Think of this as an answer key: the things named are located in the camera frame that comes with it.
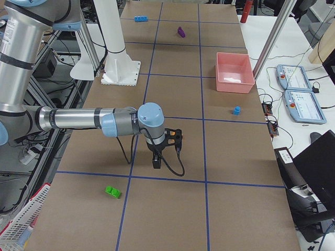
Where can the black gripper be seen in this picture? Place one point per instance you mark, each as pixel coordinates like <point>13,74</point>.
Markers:
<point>155,150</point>

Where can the green two-stud toy block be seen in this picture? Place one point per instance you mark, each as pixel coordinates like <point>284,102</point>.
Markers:
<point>116,193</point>

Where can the small blue toy block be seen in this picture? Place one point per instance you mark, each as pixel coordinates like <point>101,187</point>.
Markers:
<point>237,110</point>

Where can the purple toy block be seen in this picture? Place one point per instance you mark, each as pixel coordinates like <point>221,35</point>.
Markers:
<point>181,32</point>

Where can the long blue four-stud block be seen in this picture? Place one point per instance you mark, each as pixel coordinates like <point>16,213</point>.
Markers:
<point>140,18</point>

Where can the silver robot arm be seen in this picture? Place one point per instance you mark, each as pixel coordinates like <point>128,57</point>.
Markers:
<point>26,25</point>

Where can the pink plastic box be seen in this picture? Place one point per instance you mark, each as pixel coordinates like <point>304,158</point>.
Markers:
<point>234,73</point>

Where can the lower teach pendant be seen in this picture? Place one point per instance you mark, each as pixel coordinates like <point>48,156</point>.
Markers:
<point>303,107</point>

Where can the teach pendant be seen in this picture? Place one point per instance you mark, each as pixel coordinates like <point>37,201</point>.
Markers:
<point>303,107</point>
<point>292,77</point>

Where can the upper teach pendant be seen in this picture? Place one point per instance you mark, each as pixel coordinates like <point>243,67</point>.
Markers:
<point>292,77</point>

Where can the black laptop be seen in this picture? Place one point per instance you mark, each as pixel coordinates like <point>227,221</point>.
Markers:
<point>316,166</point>

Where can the white plastic basket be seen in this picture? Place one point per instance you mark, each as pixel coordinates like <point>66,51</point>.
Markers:
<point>16,233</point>

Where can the red bottle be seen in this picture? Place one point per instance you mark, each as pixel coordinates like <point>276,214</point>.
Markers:
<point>246,11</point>

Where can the white camera stand base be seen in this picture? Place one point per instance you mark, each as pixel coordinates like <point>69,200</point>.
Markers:
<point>119,68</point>

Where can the aluminium frame post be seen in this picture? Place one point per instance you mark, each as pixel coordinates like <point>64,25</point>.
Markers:
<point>273,36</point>

